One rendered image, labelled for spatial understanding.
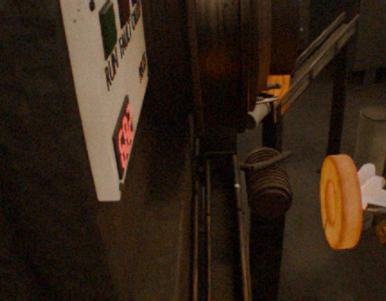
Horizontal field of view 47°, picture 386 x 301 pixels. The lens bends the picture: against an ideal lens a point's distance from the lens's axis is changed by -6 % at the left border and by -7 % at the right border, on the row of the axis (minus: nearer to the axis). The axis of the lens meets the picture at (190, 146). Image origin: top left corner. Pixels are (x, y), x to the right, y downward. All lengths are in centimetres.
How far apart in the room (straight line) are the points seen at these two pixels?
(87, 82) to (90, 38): 4
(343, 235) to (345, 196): 6
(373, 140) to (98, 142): 142
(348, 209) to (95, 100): 46
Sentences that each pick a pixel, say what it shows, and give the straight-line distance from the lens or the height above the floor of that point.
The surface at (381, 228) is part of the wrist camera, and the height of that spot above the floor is 75.
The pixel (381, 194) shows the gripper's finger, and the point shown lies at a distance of 77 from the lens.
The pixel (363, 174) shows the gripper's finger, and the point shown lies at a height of 87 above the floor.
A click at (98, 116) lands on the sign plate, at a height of 115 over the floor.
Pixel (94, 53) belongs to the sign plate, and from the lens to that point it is 35.
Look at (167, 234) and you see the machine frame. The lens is 65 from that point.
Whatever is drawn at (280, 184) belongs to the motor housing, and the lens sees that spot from 131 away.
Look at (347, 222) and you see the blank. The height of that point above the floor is 84.
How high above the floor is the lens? 131
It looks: 32 degrees down
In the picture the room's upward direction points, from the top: 4 degrees counter-clockwise
